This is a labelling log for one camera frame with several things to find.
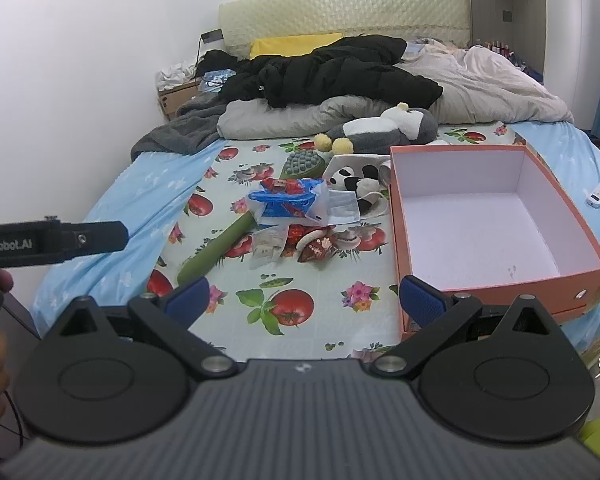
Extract white fluffy hair tie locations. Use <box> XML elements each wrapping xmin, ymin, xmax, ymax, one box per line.
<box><xmin>334</xmin><ymin>225</ymin><xmax>376</xmax><ymax>250</ymax></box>

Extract clear printed plastic bag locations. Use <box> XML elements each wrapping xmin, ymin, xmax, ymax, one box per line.
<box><xmin>249</xmin><ymin>226</ymin><xmax>288</xmax><ymax>269</ymax></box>

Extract red foil snack packet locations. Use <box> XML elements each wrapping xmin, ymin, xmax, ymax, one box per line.
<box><xmin>297</xmin><ymin>236</ymin><xmax>335</xmax><ymax>263</ymax></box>

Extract white face mask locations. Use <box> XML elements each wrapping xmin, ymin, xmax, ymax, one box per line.
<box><xmin>326</xmin><ymin>190</ymin><xmax>361</xmax><ymax>226</ymax></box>

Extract small panda plush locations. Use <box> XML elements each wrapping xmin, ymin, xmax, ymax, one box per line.
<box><xmin>326</xmin><ymin>165</ymin><xmax>388</xmax><ymax>218</ymax></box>

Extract blue tissue pack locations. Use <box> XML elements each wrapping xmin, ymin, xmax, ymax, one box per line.
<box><xmin>247</xmin><ymin>179</ymin><xmax>328</xmax><ymax>226</ymax></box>

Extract red candy wrapper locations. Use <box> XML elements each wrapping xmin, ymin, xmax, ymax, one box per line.
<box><xmin>260</xmin><ymin>178</ymin><xmax>306</xmax><ymax>195</ymax></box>

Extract white cloth towel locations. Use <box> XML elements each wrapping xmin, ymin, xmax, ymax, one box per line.
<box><xmin>323</xmin><ymin>154</ymin><xmax>391</xmax><ymax>208</ymax></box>

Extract orange cardboard box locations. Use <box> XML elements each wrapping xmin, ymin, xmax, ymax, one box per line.
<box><xmin>390</xmin><ymin>145</ymin><xmax>600</xmax><ymax>323</ymax></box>

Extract light blue bedsheet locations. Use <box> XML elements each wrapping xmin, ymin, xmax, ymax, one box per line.
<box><xmin>32</xmin><ymin>122</ymin><xmax>600</xmax><ymax>353</ymax></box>

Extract fruit print mat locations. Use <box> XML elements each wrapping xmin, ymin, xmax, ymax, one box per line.
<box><xmin>147</xmin><ymin>138</ymin><xmax>402</xmax><ymax>361</ymax></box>

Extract grey penguin plush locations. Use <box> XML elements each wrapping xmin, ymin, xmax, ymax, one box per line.
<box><xmin>313</xmin><ymin>103</ymin><xmax>438</xmax><ymax>155</ymax></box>

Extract green massage stick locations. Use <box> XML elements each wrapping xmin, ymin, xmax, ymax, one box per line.
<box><xmin>178</xmin><ymin>151</ymin><xmax>325</xmax><ymax>285</ymax></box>

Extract dark grey blanket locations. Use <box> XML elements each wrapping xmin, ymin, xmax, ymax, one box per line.
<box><xmin>130</xmin><ymin>92</ymin><xmax>227</xmax><ymax>162</ymax></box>

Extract white charger device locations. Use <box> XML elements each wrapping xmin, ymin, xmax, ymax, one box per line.
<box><xmin>586</xmin><ymin>184</ymin><xmax>600</xmax><ymax>208</ymax></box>

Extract grey pillow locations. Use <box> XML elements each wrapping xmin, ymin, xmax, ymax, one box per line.
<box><xmin>216</xmin><ymin>94</ymin><xmax>397</xmax><ymax>141</ymax></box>

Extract beige quilt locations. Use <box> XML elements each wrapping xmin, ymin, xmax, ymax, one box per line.
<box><xmin>397</xmin><ymin>41</ymin><xmax>573</xmax><ymax>125</ymax></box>

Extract cardboard box with clutter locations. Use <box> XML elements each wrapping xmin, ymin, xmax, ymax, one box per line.
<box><xmin>155</xmin><ymin>61</ymin><xmax>199</xmax><ymax>119</ymax></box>

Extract black jacket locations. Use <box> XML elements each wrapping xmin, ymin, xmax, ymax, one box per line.
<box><xmin>196</xmin><ymin>35</ymin><xmax>443</xmax><ymax>108</ymax></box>

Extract yellow pillow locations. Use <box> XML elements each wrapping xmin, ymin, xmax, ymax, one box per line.
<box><xmin>249</xmin><ymin>32</ymin><xmax>342</xmax><ymax>60</ymax></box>

